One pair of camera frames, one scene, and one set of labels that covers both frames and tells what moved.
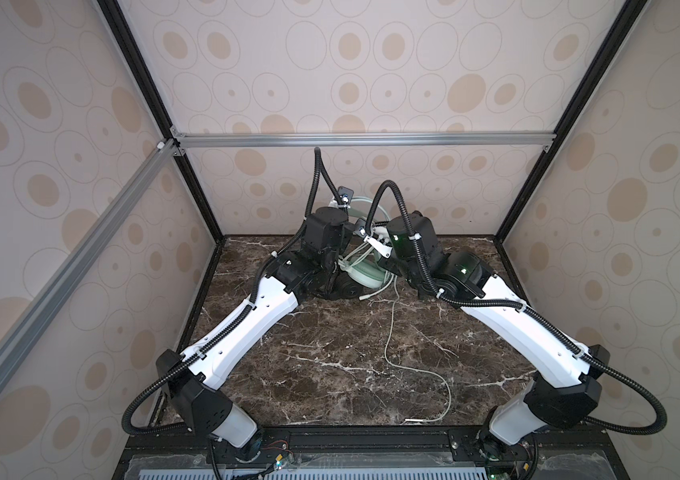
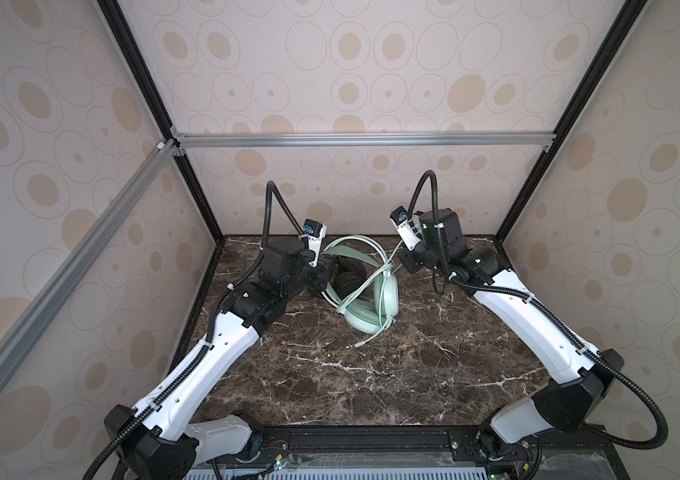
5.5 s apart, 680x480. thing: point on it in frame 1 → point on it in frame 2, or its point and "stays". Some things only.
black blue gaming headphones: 344,287 stays
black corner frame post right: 626,25 stays
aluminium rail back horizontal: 361,140 stays
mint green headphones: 369,268 → 372,307
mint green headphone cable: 407,421 → 388,322
